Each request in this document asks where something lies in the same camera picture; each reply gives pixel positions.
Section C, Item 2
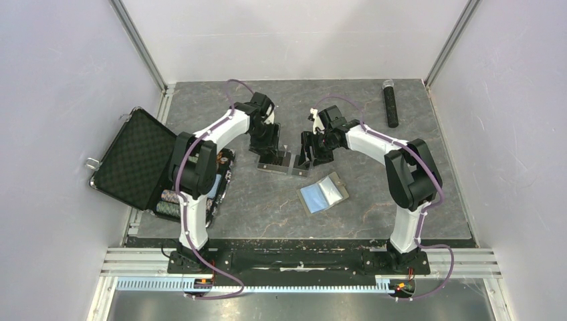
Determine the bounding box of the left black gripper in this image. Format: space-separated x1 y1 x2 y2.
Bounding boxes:
249 122 281 158

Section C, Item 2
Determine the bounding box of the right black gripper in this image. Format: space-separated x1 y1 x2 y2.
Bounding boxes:
300 130 340 166

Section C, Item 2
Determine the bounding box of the clear plastic card box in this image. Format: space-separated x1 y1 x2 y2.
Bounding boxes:
257 145 312 178

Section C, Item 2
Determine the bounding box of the grey card holder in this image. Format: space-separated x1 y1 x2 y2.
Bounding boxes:
296 172 350 216

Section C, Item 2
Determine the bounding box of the black glitter microphone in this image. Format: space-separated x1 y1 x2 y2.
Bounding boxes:
382 79 399 128

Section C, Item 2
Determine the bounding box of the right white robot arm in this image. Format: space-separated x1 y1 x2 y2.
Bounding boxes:
298 106 443 273

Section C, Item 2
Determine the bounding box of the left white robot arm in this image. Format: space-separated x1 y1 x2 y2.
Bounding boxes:
169 92 280 273

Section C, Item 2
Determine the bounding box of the blue playing card deck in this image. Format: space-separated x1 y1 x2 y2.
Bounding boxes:
207 174 222 199

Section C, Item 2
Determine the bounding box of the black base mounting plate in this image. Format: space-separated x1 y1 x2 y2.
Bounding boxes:
167 239 431 286

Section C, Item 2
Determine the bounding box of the black poker chip case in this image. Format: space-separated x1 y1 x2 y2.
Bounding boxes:
90 108 235 227

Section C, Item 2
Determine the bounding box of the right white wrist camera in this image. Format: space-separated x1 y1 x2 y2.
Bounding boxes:
308 108 325 134

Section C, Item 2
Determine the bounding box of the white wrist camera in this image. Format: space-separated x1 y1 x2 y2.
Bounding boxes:
308 108 325 134
263 106 275 124

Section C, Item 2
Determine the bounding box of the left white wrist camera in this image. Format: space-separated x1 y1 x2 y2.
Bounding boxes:
263 106 275 124

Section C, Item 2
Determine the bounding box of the slotted cable duct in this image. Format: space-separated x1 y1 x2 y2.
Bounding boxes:
115 276 409 294

